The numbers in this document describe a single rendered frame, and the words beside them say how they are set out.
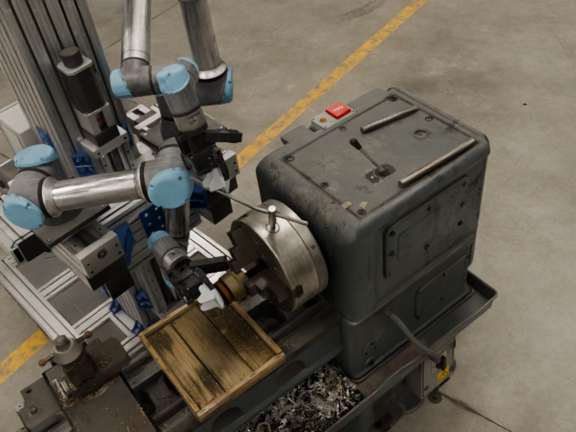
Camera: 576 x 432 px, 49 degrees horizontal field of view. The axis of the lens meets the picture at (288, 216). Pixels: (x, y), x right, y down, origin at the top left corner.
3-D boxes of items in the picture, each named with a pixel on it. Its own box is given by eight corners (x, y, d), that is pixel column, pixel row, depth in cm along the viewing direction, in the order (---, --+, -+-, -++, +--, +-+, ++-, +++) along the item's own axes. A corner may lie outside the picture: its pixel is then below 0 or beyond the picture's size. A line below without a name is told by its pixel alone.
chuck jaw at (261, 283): (274, 261, 183) (299, 282, 175) (277, 273, 186) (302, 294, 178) (243, 280, 179) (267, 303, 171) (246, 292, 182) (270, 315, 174)
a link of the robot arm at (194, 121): (192, 101, 162) (207, 106, 156) (199, 117, 164) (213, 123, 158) (167, 115, 159) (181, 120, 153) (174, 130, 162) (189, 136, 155)
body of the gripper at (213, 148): (188, 172, 167) (170, 132, 161) (214, 157, 170) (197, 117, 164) (201, 179, 161) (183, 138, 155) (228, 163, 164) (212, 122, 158)
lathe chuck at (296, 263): (256, 246, 209) (252, 184, 184) (317, 314, 194) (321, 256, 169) (233, 261, 206) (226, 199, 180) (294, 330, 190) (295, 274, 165)
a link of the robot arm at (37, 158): (73, 170, 198) (57, 135, 188) (63, 200, 188) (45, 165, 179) (35, 174, 199) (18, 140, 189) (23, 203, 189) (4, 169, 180)
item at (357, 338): (387, 302, 305) (387, 164, 244) (465, 367, 276) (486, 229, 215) (288, 375, 282) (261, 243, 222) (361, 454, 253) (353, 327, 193)
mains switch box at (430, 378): (435, 378, 273) (448, 250, 216) (466, 405, 263) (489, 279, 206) (377, 426, 261) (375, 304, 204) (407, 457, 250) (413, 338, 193)
